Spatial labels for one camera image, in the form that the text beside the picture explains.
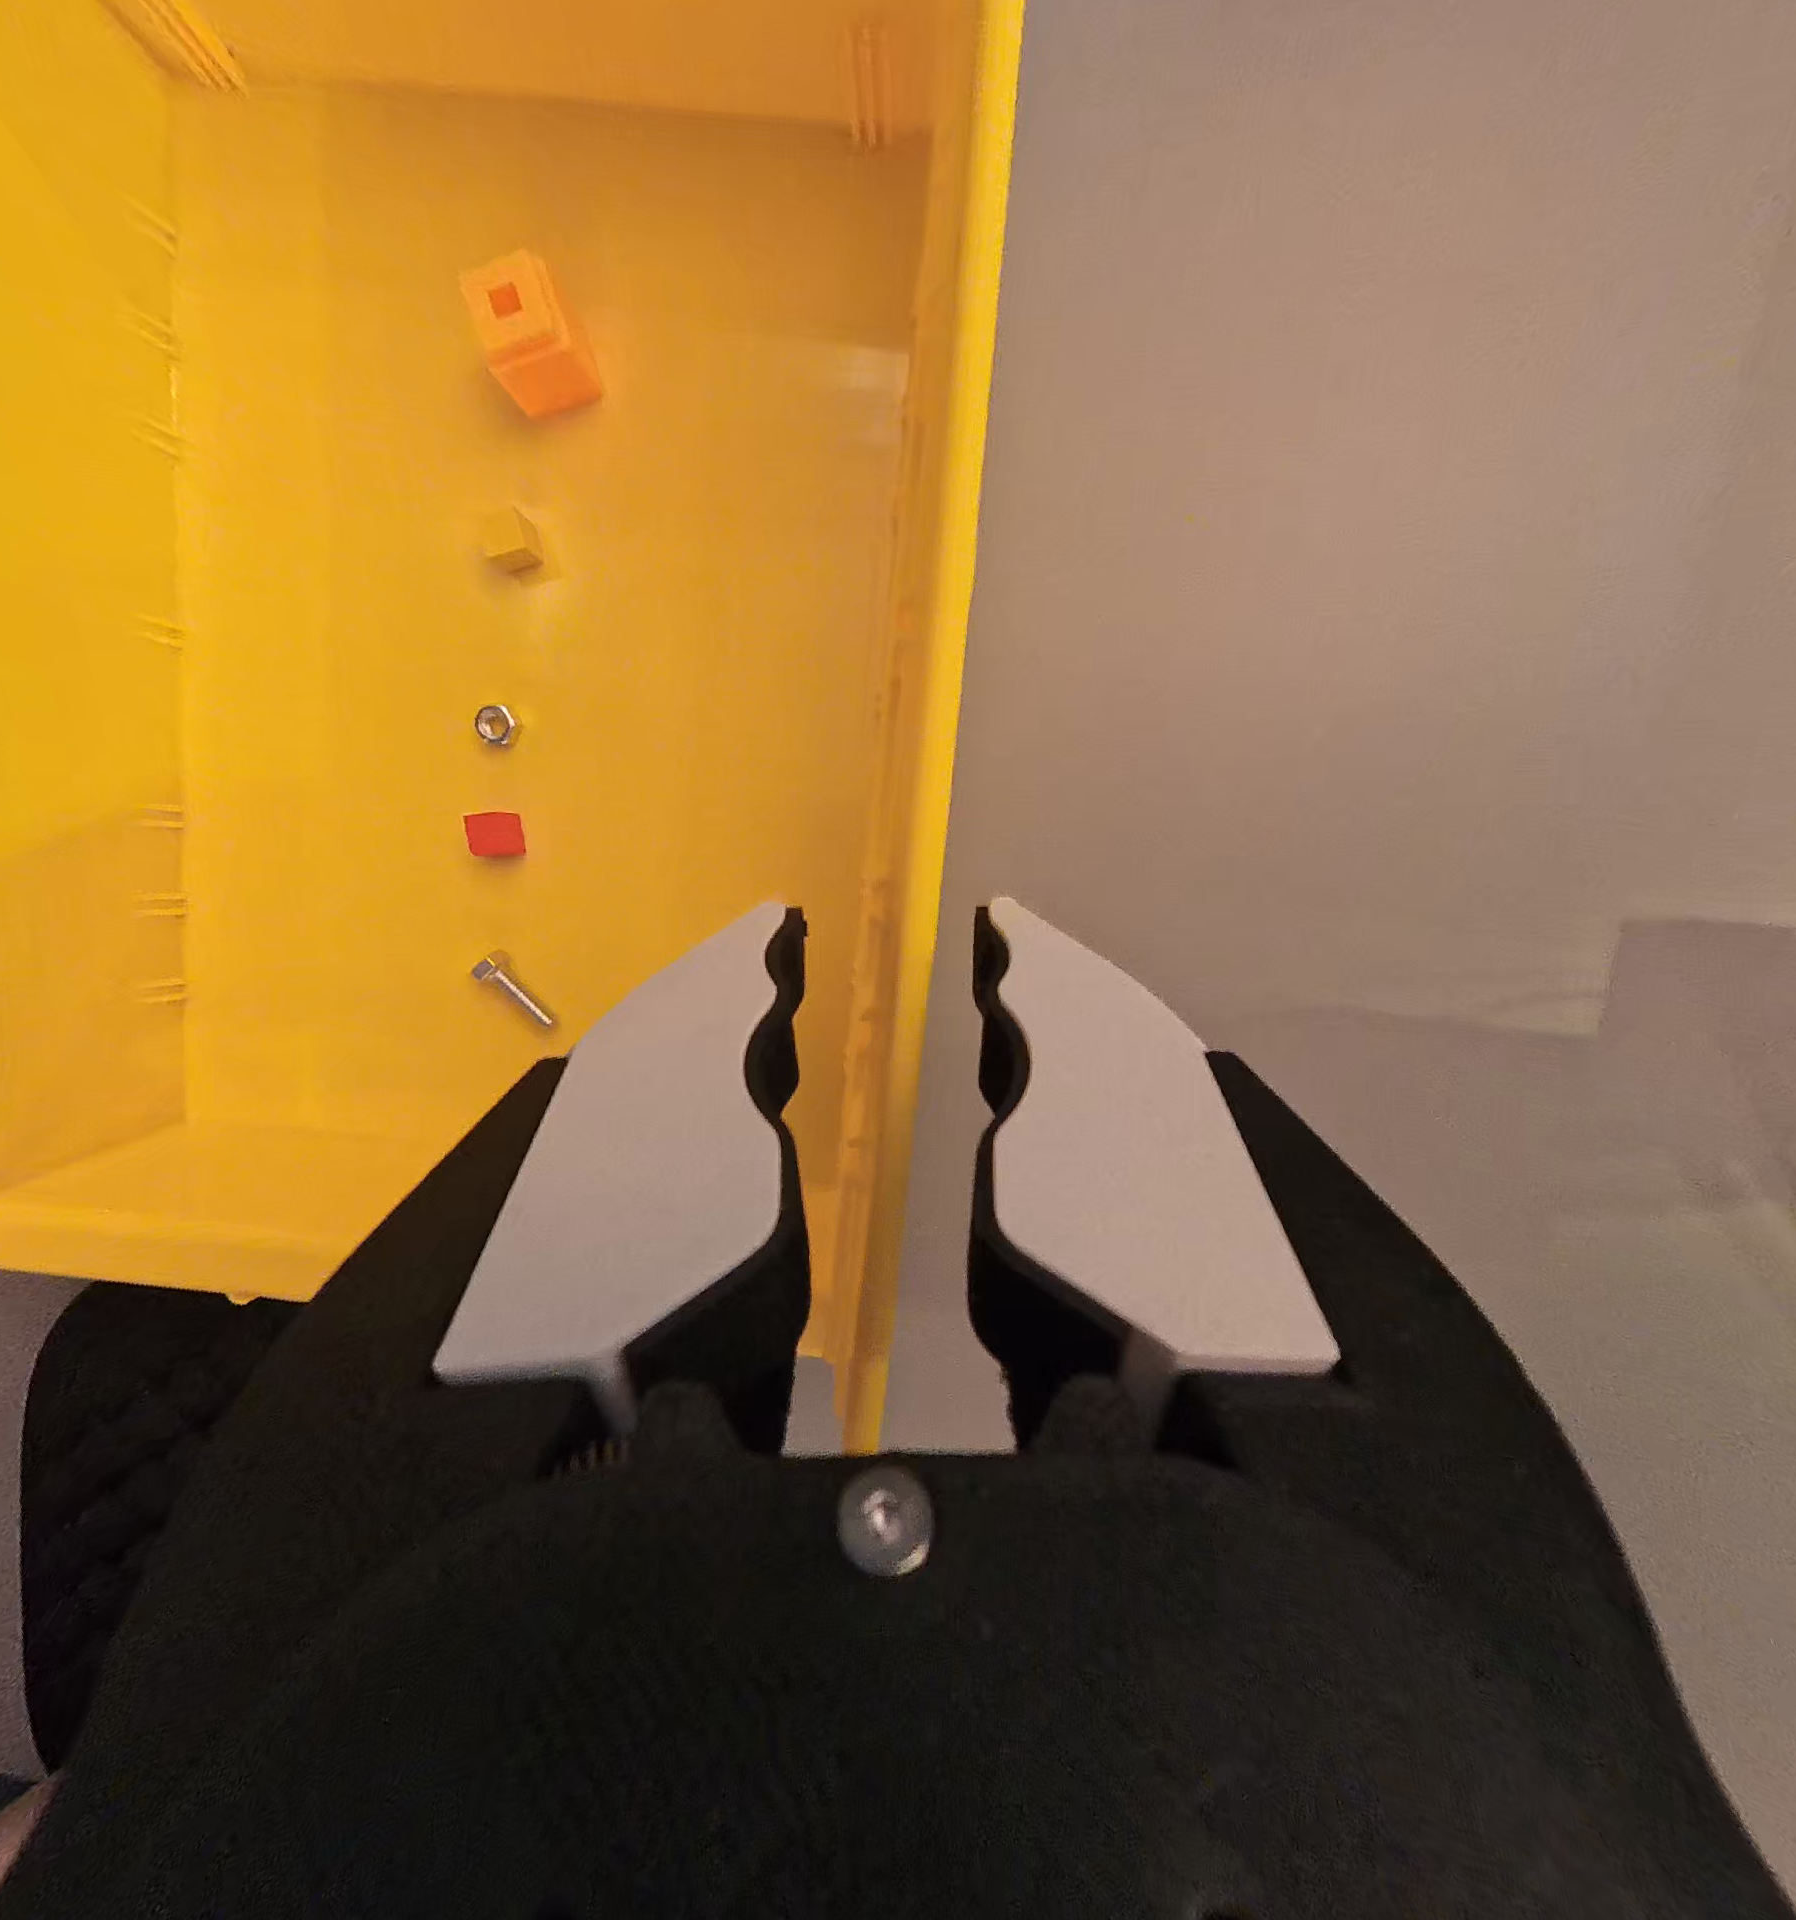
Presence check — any orange cube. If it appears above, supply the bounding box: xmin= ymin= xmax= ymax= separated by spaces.
xmin=459 ymin=250 xmax=605 ymax=423

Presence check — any small metal screw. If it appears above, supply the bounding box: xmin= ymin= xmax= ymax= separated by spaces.
xmin=471 ymin=949 xmax=562 ymax=1033

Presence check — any yellow plastic bin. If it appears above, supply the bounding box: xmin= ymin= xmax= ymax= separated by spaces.
xmin=0 ymin=0 xmax=1027 ymax=1459

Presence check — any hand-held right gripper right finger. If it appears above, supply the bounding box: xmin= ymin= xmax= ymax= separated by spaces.
xmin=968 ymin=896 xmax=1339 ymax=1389

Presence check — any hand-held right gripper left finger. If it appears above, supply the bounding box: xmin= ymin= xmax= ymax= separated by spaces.
xmin=434 ymin=902 xmax=813 ymax=1389

